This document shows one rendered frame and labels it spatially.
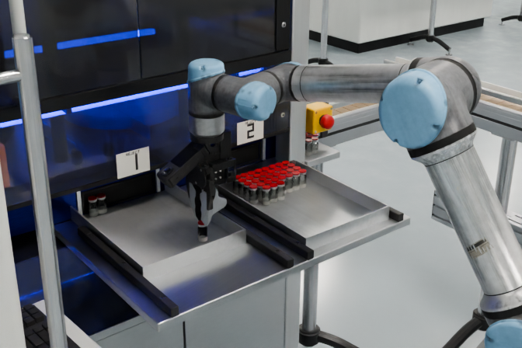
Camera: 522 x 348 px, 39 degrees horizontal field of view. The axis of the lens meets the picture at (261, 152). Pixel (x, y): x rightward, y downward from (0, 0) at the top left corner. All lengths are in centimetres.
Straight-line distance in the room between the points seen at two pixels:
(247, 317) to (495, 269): 106
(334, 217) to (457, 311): 139
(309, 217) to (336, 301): 131
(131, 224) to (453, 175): 82
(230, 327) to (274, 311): 16
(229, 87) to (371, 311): 173
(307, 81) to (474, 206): 44
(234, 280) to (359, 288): 166
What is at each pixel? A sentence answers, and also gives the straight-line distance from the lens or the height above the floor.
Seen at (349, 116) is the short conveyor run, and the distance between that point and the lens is 230.
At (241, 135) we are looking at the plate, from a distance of 188.
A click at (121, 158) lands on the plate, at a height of 104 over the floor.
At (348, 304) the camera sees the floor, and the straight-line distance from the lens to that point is 304.
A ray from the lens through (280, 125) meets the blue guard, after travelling 196.
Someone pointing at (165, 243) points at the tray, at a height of 88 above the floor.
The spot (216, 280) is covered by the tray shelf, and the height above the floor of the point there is 88.
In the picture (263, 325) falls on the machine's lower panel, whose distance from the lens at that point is 222.
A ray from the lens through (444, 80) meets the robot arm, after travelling 121.
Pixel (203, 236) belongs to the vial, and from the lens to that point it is 164.
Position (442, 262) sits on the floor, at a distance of 339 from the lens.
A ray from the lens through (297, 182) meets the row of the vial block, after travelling 189.
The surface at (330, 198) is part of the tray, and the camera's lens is 186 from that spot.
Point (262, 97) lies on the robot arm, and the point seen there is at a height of 125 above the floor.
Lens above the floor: 170
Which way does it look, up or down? 23 degrees down
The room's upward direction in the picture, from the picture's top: straight up
